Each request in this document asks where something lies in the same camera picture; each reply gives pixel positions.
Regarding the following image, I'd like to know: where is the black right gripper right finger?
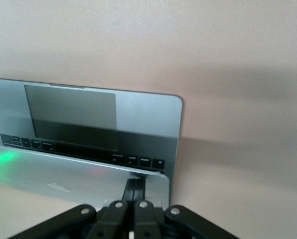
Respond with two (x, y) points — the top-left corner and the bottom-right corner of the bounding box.
(133, 178), (239, 239)

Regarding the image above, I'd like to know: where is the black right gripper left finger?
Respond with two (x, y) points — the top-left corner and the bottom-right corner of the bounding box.
(13, 178), (136, 239)

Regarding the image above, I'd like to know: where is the grey laptop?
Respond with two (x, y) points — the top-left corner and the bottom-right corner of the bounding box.
(0, 77), (184, 210)

